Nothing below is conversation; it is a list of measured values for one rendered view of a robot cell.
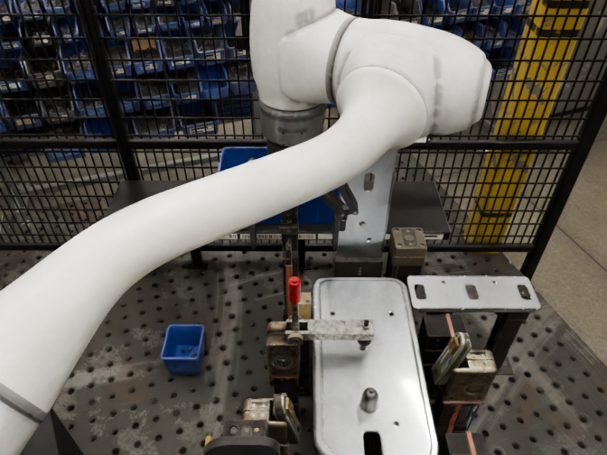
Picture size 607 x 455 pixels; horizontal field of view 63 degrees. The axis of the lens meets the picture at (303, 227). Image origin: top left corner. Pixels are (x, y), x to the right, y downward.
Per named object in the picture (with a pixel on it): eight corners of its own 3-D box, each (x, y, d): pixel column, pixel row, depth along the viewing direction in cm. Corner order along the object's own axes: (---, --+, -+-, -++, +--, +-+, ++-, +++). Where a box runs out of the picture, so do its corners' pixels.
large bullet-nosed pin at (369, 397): (377, 416, 94) (380, 398, 89) (360, 416, 94) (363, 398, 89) (375, 401, 96) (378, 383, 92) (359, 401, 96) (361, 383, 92)
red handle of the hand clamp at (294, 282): (301, 340, 98) (300, 287, 88) (289, 340, 98) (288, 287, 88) (301, 323, 101) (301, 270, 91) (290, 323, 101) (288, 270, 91)
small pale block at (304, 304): (310, 394, 128) (311, 304, 104) (296, 394, 128) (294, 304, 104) (310, 383, 131) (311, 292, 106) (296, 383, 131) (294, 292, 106)
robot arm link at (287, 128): (328, 112, 62) (326, 153, 66) (326, 80, 69) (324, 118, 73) (256, 112, 62) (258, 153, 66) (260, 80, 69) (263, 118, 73)
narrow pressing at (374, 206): (382, 258, 123) (400, 140, 100) (335, 258, 123) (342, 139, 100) (381, 256, 123) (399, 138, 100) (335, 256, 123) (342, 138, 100)
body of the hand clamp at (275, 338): (300, 429, 121) (300, 345, 98) (272, 429, 121) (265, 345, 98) (301, 406, 126) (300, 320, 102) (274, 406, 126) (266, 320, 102)
